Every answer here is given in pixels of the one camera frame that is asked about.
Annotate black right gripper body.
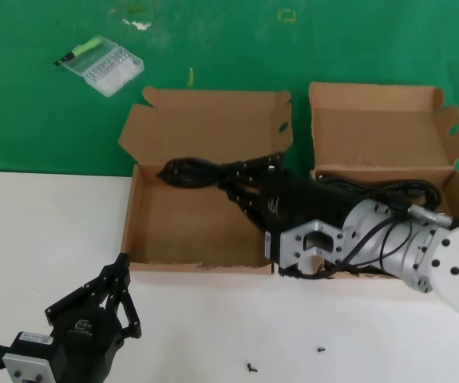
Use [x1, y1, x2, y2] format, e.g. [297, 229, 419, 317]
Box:
[259, 167, 368, 235]

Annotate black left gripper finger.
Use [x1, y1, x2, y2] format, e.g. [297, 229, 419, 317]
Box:
[45, 253, 130, 326]
[103, 274, 142, 340]

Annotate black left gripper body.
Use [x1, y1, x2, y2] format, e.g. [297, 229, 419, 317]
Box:
[48, 309, 124, 383]

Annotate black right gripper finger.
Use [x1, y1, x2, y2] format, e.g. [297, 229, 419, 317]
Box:
[228, 153, 286, 183]
[223, 185, 270, 232]

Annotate black power cable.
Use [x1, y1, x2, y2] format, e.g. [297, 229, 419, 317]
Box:
[156, 157, 234, 188]
[317, 177, 444, 209]

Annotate open brown cardboard box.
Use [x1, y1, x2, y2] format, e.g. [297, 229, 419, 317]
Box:
[307, 82, 459, 280]
[117, 86, 294, 276]

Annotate clear plastic bit case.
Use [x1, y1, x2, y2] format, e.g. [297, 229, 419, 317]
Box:
[60, 42, 145, 98]

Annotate green table cloth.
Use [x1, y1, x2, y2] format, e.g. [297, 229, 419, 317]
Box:
[0, 0, 459, 187]

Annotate white tape scraps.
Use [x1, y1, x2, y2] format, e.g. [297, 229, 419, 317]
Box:
[121, 18, 152, 32]

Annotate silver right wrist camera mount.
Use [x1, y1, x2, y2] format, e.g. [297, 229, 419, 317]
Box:
[264, 219, 346, 278]

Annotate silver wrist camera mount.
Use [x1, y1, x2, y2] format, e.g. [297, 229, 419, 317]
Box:
[0, 330, 54, 383]
[264, 219, 346, 278]

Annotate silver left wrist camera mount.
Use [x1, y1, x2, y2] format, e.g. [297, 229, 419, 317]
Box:
[0, 330, 54, 383]

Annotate green handled screwdriver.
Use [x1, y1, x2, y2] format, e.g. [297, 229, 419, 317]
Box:
[54, 35, 106, 68]

